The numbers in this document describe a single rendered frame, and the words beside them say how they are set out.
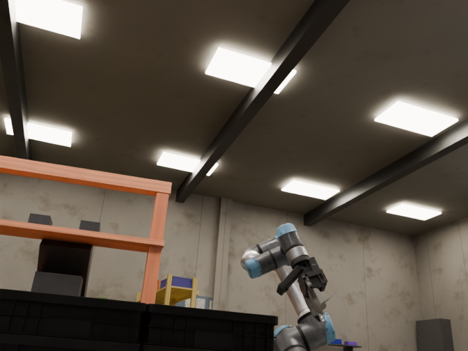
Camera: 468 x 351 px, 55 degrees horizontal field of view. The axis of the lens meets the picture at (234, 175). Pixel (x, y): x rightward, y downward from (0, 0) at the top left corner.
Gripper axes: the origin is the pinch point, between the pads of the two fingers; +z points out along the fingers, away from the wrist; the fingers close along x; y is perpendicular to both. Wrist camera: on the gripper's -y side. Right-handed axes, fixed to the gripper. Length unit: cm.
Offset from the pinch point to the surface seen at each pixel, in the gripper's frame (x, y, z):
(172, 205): 760, 7, -617
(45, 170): 109, -112, -197
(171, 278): 568, -39, -322
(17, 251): 692, -337, -546
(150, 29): 196, 9, -495
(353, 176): 619, 397, -470
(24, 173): 110, -128, -200
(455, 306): 957, 644, -232
